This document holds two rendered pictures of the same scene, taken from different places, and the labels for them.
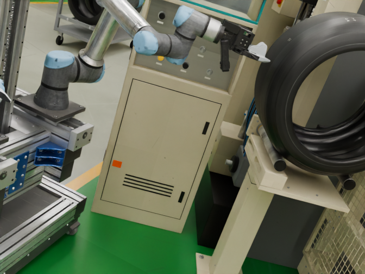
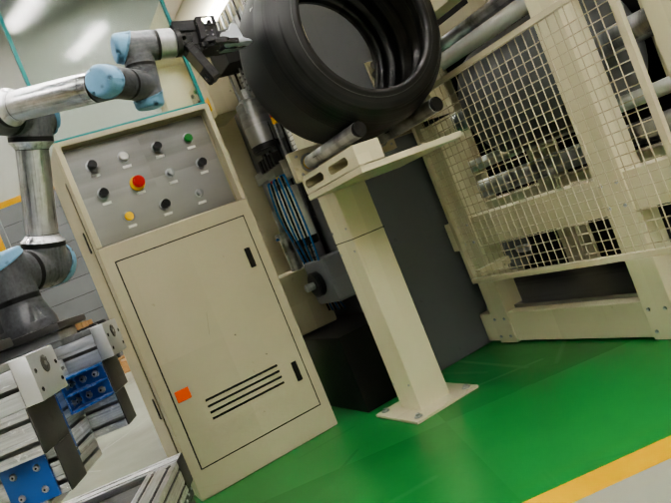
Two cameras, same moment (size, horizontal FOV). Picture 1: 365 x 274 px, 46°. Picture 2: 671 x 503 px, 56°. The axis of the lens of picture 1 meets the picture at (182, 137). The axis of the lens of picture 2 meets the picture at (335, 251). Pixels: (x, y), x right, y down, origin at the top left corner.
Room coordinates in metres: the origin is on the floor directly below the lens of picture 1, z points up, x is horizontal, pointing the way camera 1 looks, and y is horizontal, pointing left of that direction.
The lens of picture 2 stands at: (-0.13, 0.36, 0.68)
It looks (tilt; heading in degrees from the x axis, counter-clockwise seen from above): 2 degrees down; 341
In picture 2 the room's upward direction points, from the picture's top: 22 degrees counter-clockwise
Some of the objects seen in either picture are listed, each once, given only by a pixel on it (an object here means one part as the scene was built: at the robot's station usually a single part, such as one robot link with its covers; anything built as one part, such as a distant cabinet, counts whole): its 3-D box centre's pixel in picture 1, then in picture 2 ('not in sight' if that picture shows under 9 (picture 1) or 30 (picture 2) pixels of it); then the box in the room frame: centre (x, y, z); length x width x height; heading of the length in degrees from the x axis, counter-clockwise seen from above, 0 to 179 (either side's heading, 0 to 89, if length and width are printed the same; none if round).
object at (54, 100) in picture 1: (52, 92); (24, 315); (1.74, 0.60, 0.77); 0.15 x 0.15 x 0.10
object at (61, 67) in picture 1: (59, 68); (8, 274); (1.75, 0.60, 0.88); 0.13 x 0.12 x 0.14; 140
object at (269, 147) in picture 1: (270, 145); (332, 147); (1.62, -0.35, 0.90); 0.35 x 0.05 x 0.05; 8
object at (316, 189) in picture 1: (293, 175); (381, 166); (1.65, -0.49, 0.80); 0.37 x 0.36 x 0.02; 98
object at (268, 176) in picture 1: (264, 159); (339, 168); (1.63, -0.35, 0.84); 0.36 x 0.09 x 0.06; 8
